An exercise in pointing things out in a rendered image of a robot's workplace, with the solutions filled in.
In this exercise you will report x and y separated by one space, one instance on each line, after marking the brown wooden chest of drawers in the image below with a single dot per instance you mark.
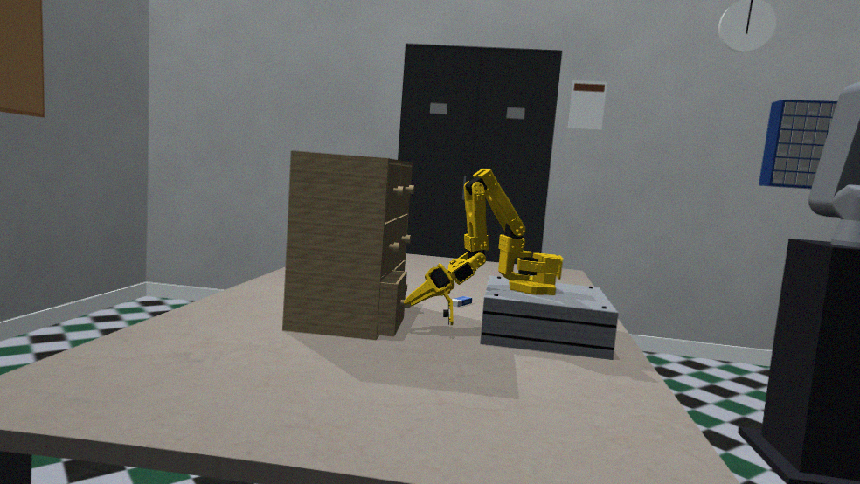
336 224

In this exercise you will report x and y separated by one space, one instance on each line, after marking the white and blue eraser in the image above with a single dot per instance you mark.
461 301

